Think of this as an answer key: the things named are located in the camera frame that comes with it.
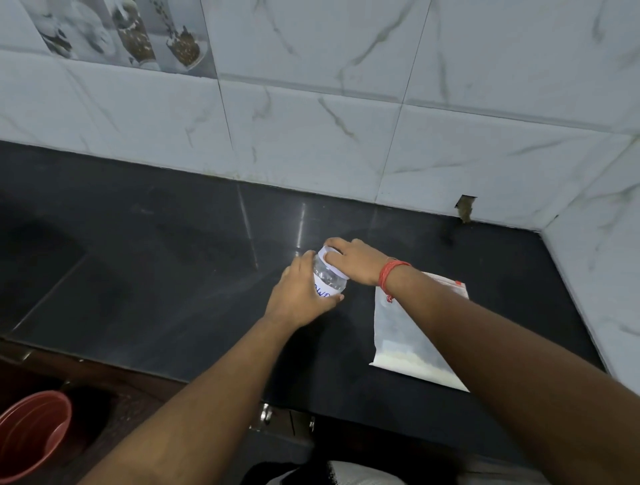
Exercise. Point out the person's left hand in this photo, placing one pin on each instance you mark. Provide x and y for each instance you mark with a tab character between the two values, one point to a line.
297	297

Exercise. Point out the person's right hand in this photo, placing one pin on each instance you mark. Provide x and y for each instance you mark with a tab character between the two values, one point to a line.
357	262

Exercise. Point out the person's left thumb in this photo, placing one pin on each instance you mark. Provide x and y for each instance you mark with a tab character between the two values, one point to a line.
331	300

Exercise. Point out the person's right fingers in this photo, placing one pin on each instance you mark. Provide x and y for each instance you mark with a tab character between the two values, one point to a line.
336	250

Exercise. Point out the white jar lid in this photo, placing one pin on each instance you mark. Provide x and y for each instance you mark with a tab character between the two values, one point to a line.
330	255

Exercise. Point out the clear plastic jar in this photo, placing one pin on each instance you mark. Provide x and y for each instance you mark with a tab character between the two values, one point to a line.
328	284

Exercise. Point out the person's right forearm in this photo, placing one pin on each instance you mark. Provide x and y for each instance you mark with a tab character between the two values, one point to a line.
520	379

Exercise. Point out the person's left forearm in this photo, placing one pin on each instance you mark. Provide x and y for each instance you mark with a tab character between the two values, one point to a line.
190	404

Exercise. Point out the red thread wristband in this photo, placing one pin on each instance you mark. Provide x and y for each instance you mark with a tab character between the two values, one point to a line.
389	276

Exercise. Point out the clear bag of white powder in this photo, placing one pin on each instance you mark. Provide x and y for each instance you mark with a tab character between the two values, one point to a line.
415	344

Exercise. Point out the person's white and black clothing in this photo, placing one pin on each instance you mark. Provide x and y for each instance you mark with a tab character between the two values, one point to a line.
350	472

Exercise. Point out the decorative picture tile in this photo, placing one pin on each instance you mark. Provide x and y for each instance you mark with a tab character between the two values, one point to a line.
125	32

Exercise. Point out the red plastic bucket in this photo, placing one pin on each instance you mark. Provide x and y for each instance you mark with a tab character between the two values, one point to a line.
30	434

